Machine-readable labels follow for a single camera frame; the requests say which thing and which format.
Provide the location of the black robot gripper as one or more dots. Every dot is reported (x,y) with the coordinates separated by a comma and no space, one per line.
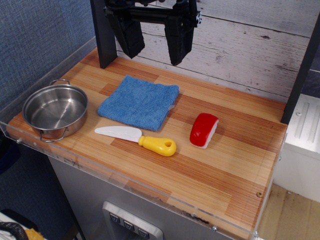
(179,21)

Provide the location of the yellow object with black hose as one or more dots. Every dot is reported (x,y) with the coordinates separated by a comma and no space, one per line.
(17,231)

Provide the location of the grey toy fridge body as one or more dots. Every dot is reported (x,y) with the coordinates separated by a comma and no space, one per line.
(86,195)

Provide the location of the blue folded cloth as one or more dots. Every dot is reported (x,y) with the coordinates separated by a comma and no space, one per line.
(139,103)

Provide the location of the white side cabinet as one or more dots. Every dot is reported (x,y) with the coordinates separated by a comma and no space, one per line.
(298,166)

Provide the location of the dark grey post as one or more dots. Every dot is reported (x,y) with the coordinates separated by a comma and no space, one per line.
(105,38)
(302,73)

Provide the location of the clear acrylic table guard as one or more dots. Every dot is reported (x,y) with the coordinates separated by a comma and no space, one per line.
(223,187)

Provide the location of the dark grey right post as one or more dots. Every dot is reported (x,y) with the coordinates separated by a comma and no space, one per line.
(302,73)

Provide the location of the stainless steel pot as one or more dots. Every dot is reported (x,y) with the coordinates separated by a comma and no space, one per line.
(56,111)

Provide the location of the red and white toy sushi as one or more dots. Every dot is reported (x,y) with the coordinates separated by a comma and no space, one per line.
(203,130)

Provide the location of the dark grey left post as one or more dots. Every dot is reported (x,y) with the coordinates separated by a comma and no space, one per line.
(105,38)

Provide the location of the yellow-handled white toy knife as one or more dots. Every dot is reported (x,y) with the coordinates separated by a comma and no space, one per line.
(162,146)

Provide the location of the silver dispenser button panel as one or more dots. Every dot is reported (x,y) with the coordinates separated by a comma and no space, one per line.
(123,225)

